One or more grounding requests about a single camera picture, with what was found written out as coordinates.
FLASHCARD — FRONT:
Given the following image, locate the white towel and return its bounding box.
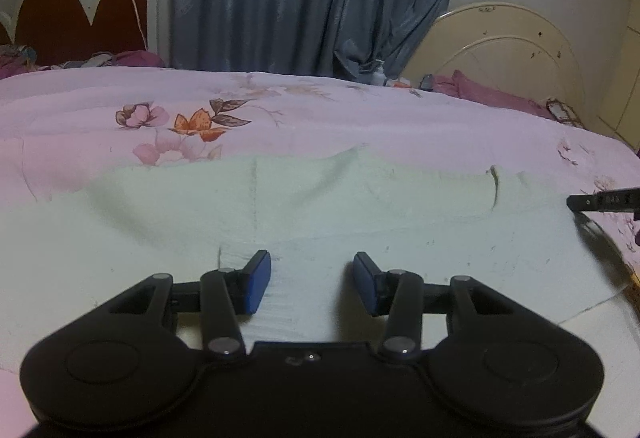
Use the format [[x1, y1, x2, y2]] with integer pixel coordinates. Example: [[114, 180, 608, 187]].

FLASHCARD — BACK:
[[0, 147, 632, 359]]

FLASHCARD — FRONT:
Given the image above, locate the red headboard with white frame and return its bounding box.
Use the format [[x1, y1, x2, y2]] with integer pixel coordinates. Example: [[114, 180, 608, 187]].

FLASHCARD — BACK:
[[0, 0, 160, 67]]

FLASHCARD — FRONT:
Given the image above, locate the cream round headboard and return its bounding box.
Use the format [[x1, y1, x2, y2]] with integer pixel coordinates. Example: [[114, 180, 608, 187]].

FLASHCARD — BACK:
[[401, 1, 587, 123]]

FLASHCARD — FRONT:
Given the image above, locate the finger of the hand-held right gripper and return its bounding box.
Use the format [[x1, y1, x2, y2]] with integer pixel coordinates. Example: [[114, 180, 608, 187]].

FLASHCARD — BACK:
[[566, 187, 640, 220]]

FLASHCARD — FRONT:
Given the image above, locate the pink pillow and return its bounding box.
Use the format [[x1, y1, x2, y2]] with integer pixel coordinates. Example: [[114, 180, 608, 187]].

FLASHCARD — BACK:
[[431, 70, 556, 120]]

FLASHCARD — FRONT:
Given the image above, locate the pile of mixed clothes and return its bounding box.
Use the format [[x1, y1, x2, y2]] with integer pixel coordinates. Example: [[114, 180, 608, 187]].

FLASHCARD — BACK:
[[0, 44, 118, 80]]

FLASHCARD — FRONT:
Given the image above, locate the pink floral bed sheet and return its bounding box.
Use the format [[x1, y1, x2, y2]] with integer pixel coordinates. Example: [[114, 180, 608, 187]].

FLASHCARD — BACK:
[[0, 68, 640, 438]]

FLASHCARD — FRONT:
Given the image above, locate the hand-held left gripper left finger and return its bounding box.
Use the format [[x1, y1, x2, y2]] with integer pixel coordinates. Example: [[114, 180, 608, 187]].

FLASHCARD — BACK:
[[107, 249, 272, 361]]

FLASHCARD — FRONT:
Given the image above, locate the patterned cushion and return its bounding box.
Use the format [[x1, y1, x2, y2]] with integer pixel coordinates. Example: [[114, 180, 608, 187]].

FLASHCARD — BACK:
[[545, 98, 583, 128]]

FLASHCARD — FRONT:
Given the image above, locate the magenta pillow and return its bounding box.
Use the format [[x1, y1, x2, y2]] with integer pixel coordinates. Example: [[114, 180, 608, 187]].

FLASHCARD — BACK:
[[102, 49, 166, 69]]

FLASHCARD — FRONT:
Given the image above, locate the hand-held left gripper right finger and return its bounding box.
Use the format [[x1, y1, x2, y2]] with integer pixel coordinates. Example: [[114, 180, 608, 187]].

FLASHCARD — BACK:
[[353, 251, 522, 362]]

